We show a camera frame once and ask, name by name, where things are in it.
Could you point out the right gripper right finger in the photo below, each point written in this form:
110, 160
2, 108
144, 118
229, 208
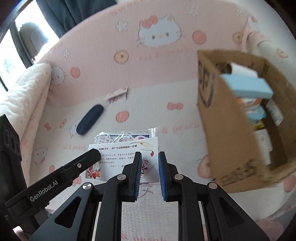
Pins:
205, 212

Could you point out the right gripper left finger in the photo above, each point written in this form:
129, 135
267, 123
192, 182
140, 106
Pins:
93, 212

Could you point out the white floral letter card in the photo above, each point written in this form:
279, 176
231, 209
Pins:
114, 156

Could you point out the clear sticker bag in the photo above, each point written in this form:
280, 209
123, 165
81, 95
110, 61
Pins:
104, 138

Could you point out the brown cardboard box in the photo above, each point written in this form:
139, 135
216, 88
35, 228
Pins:
235, 158

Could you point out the yellow flat package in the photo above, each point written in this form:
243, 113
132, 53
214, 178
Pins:
258, 125

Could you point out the teal wet wipes pack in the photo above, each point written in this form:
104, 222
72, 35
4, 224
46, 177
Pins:
256, 114

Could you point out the orange white packet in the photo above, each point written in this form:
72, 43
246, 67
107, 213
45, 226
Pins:
249, 104

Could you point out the small floral card packet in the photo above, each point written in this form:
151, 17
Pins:
119, 95

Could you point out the light blue box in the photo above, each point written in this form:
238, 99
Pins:
248, 86

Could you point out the white paper roll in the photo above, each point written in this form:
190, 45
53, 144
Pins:
237, 69

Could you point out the pink Hello Kitty bedsheet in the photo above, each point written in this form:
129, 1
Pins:
151, 48

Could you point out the grey car seat headrest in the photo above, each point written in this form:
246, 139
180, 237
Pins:
33, 39

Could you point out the dark blue curtain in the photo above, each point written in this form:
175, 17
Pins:
63, 15

